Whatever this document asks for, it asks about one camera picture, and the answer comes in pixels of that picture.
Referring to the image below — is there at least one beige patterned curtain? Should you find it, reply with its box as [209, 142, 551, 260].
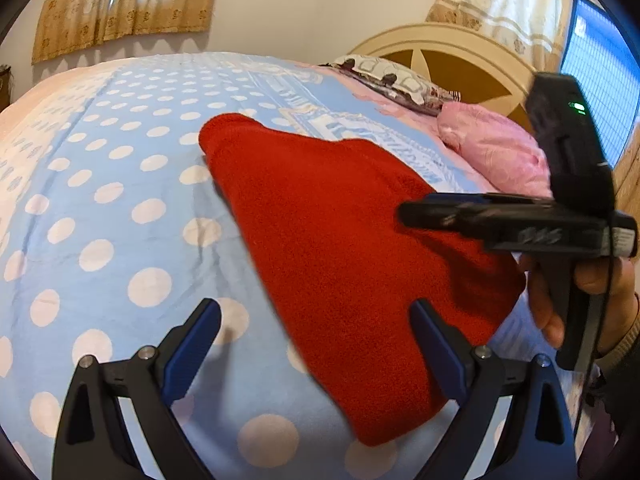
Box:
[31, 0, 224, 65]
[425, 0, 575, 73]

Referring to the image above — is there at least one pink and blue dotted bedspread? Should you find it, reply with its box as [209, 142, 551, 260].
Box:
[0, 52, 603, 480]

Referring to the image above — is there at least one pink pillow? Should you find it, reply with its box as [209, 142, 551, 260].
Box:
[437, 101, 555, 198]

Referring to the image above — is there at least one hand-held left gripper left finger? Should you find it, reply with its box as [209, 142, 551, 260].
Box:
[50, 298, 222, 480]

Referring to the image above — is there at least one person's right hand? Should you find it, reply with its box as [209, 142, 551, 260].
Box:
[519, 255, 640, 356]

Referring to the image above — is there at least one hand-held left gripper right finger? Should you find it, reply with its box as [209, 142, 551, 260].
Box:
[409, 299, 581, 480]

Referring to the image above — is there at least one window with mesh screen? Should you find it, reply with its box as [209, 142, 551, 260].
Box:
[559, 0, 640, 167]

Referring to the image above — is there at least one cream wooden headboard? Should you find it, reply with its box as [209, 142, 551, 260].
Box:
[347, 23, 640, 206]

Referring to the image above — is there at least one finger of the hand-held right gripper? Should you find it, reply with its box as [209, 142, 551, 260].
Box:
[397, 193, 553, 242]

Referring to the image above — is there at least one person's right forearm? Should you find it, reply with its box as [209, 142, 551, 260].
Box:
[575, 310, 640, 480]

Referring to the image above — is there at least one black and white patterned pillow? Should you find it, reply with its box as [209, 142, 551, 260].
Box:
[320, 54, 463, 117]

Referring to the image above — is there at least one red knit sweater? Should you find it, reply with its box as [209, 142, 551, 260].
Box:
[198, 112, 527, 449]

